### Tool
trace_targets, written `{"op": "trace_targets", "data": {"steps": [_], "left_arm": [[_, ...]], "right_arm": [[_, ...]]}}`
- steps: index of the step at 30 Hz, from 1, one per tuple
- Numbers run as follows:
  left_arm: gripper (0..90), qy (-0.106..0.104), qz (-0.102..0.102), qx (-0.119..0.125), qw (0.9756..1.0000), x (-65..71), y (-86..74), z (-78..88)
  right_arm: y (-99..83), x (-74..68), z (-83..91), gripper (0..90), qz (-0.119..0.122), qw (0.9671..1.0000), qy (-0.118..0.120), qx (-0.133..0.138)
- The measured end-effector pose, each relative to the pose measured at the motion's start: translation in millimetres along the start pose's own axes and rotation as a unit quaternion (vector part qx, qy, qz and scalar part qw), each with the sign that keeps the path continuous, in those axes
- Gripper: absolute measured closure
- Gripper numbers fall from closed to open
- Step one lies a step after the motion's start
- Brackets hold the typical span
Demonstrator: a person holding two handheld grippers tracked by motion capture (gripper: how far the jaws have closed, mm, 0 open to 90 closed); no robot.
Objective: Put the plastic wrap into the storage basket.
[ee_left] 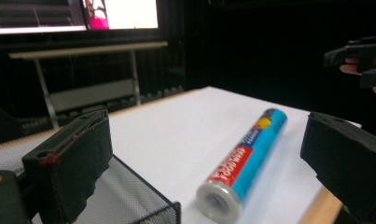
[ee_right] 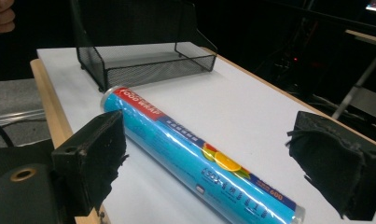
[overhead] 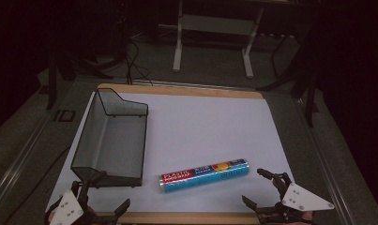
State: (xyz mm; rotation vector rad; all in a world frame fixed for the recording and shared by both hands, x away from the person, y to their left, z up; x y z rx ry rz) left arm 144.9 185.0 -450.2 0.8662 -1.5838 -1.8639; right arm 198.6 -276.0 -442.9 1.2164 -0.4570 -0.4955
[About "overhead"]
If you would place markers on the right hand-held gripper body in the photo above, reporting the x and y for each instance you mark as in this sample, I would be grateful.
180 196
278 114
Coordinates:
302 200

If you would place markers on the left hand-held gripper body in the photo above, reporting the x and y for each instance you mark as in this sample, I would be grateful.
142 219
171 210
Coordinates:
67 207

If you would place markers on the blue plastic wrap roll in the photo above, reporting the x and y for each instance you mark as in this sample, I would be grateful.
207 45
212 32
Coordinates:
205 175

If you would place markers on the person's right hand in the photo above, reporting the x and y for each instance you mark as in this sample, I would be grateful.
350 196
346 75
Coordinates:
307 217

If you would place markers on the black floor socket box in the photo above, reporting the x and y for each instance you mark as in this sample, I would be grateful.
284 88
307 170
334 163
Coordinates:
64 115

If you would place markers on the white table mat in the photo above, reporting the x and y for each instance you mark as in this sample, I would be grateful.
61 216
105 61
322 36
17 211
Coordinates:
202 131

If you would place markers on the black metal stand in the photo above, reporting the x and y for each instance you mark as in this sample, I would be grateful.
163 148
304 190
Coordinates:
51 87
310 103

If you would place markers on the grey metal rail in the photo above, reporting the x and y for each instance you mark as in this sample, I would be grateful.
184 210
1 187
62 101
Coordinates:
327 168
18 159

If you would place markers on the white metal desk frame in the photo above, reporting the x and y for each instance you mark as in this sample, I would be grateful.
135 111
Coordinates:
177 56

